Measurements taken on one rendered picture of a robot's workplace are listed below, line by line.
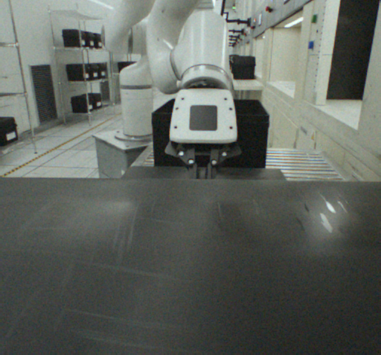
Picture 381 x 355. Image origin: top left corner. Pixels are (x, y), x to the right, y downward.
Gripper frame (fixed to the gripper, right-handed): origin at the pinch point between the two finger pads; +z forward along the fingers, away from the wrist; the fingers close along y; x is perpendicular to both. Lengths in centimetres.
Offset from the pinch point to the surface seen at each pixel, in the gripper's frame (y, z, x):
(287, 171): 22.5, -18.7, 36.2
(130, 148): -26, -33, 51
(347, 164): 41, -23, 41
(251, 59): 48, -246, 226
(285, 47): 64, -187, 152
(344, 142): 41, -30, 40
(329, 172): 33, -19, 36
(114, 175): -35, -29, 65
